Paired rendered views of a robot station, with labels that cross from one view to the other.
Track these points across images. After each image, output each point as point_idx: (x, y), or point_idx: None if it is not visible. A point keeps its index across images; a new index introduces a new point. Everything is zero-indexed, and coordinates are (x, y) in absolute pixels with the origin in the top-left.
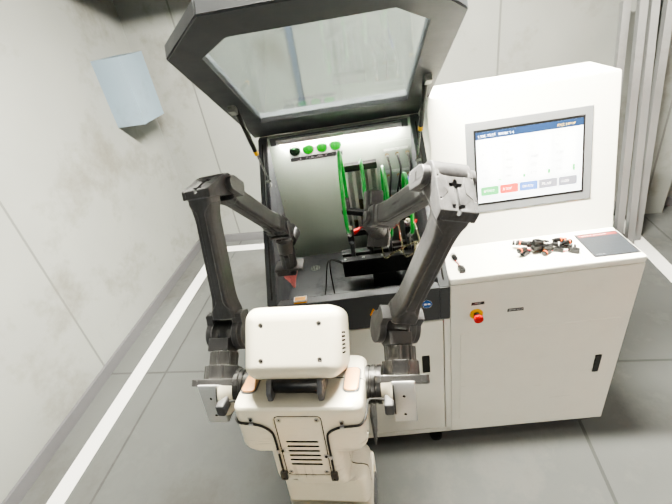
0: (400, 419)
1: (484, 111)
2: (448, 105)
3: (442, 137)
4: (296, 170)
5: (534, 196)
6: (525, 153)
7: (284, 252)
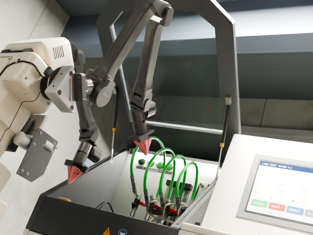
0: (48, 90)
1: (272, 150)
2: (247, 140)
3: (235, 156)
4: (135, 175)
5: (298, 221)
6: (297, 185)
7: (80, 148)
